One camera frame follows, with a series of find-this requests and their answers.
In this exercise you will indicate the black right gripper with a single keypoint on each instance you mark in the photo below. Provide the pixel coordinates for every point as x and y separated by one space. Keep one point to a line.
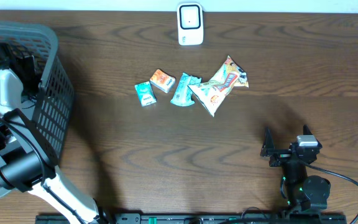
280 155

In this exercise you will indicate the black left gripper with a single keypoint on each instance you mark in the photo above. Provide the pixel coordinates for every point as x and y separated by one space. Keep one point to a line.
38 81

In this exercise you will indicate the yellow snack bag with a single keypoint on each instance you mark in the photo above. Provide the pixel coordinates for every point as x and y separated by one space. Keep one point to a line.
212 93

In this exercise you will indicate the teal snack packet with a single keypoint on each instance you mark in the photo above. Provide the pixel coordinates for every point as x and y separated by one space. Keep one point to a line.
182 95

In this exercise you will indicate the orange small snack box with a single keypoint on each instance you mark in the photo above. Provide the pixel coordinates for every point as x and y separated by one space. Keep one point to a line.
162 80

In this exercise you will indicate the teal small snack box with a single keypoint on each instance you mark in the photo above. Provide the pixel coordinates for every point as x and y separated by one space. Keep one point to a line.
145 93

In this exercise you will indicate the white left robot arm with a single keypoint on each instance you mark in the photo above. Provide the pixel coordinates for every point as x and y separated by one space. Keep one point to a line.
73 204

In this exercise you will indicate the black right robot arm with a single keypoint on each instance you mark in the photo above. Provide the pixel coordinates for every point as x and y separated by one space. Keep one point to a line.
304 193

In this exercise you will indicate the white barcode scanner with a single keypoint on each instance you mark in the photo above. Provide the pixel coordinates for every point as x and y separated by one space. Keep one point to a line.
190 23

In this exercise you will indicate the grey plastic mesh basket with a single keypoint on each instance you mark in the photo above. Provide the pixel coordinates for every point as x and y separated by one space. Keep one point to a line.
36 99

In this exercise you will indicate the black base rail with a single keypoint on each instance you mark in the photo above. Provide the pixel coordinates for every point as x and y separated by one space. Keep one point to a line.
135 218

